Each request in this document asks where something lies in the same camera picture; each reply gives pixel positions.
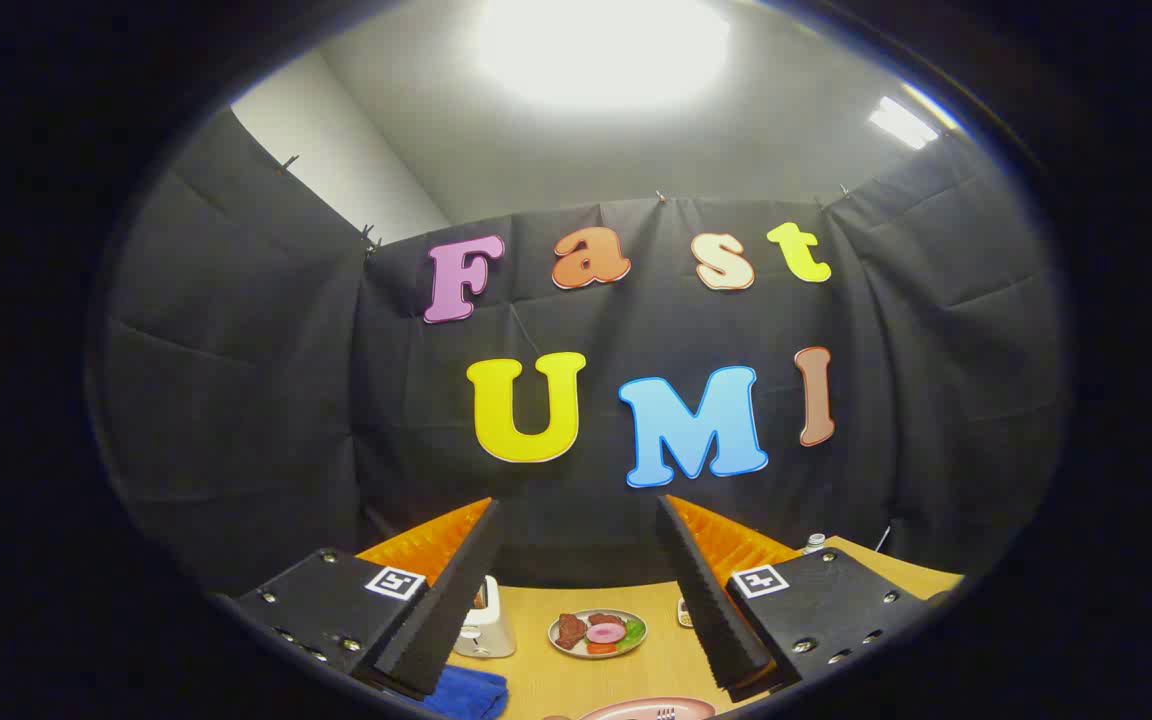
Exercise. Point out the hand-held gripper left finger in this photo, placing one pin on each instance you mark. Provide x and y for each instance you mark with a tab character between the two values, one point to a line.
456	590

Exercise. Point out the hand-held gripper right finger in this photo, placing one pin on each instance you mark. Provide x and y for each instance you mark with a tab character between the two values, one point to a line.
701	590

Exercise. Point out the white divided grain tray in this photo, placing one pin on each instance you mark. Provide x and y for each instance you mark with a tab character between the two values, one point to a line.
684	612

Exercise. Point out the white toaster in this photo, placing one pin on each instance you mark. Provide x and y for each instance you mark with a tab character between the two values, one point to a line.
491	625

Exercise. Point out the green toy lettuce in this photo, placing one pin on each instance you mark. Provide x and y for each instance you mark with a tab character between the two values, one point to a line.
634	630

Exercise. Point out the dark toy meat patty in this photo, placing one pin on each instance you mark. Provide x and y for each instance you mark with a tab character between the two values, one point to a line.
605	619

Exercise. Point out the blue towel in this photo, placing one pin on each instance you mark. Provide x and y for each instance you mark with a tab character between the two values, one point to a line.
471	693

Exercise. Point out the pink toy ham slice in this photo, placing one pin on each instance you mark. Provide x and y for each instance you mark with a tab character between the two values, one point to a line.
606	633

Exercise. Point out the orange toy carrot slice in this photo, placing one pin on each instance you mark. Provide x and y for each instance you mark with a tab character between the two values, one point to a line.
601	648

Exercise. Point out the brown toy meat slab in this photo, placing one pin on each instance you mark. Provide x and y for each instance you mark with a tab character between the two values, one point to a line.
569	630

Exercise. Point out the white labelled drink bottle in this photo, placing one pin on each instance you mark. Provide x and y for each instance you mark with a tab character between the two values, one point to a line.
814	545

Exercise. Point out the grey oval food plate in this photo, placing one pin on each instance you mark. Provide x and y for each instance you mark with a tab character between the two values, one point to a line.
576	652

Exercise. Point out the pink round plate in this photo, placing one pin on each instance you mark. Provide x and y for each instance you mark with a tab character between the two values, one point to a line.
626	712

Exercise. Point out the small rectangular ceiling light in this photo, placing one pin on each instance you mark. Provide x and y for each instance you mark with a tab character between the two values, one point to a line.
901	123

